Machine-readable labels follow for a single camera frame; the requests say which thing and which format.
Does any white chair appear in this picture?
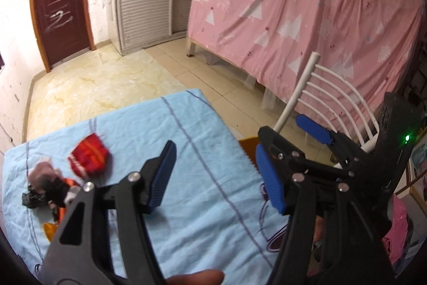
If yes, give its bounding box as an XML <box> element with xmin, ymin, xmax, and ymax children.
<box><xmin>274</xmin><ymin>52</ymin><xmax>384</xmax><ymax>169</ymax></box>

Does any brown door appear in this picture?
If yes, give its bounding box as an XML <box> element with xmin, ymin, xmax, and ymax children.
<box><xmin>29</xmin><ymin>0</ymin><xmax>97</xmax><ymax>72</ymax></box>

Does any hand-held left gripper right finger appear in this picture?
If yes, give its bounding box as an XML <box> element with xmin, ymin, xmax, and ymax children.
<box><xmin>255</xmin><ymin>144</ymin><xmax>394</xmax><ymax>285</ymax></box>

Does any red snack packet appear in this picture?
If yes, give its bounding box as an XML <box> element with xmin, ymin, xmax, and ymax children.
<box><xmin>68</xmin><ymin>134</ymin><xmax>110</xmax><ymax>180</ymax></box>

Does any person's left hand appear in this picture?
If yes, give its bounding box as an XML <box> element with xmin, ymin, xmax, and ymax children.
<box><xmin>166</xmin><ymin>269</ymin><xmax>225</xmax><ymax>285</ymax></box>

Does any orange box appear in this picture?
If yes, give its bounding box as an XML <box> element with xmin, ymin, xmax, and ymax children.
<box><xmin>43</xmin><ymin>176</ymin><xmax>82</xmax><ymax>240</ymax></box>

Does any framed picture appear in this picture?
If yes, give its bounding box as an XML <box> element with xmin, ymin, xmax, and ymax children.
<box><xmin>405</xmin><ymin>145</ymin><xmax>427</xmax><ymax>205</ymax></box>

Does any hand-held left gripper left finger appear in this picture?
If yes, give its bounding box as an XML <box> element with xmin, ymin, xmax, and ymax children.
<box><xmin>35</xmin><ymin>140</ymin><xmax>177</xmax><ymax>285</ymax></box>

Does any pink tree print curtain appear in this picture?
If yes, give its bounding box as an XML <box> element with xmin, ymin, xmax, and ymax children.
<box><xmin>187</xmin><ymin>0</ymin><xmax>424</xmax><ymax>152</ymax></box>

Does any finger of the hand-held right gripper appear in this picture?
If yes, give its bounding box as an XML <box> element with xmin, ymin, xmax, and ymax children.
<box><xmin>258</xmin><ymin>126</ymin><xmax>354</xmax><ymax>185</ymax></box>
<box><xmin>296</xmin><ymin>114</ymin><xmax>374</xmax><ymax>172</ymax></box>

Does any blue striped blanket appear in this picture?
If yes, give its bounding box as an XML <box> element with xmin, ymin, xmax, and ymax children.
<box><xmin>3</xmin><ymin>89</ymin><xmax>294</xmax><ymax>279</ymax></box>

